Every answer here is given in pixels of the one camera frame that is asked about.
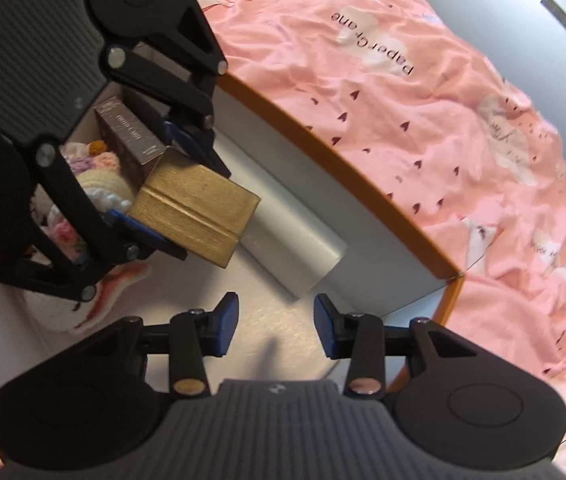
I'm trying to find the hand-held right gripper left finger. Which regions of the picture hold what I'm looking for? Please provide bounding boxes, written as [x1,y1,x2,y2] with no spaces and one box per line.
[70,291,240,400]

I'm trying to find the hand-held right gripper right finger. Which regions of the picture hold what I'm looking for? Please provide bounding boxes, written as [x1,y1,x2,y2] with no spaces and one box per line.
[313,294,484,401]

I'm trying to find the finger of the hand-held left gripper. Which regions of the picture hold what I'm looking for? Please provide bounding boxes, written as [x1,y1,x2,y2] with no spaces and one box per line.
[13,142,189,303]
[106,0,234,181]

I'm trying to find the cream crochet bunny doll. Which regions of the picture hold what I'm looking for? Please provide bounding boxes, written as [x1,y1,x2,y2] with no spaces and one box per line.
[30,140,136,266]

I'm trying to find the dark brown gift box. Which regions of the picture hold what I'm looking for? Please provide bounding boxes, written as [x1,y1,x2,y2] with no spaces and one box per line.
[94,96,174,191]

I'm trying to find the gold box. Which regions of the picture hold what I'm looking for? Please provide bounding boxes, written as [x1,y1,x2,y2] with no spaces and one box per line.
[127,152,262,268]

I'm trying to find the long white box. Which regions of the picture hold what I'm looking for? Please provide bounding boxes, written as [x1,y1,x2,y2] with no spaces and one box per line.
[235,195,349,301]

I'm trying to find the orange cardboard box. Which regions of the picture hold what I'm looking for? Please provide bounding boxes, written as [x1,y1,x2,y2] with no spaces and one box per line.
[0,42,466,411]

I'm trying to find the pink peach plush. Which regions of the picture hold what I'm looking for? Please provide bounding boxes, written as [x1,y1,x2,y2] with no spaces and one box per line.
[23,255,151,333]

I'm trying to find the pink printed blanket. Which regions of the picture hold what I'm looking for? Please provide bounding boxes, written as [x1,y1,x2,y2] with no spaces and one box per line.
[0,0,566,480]

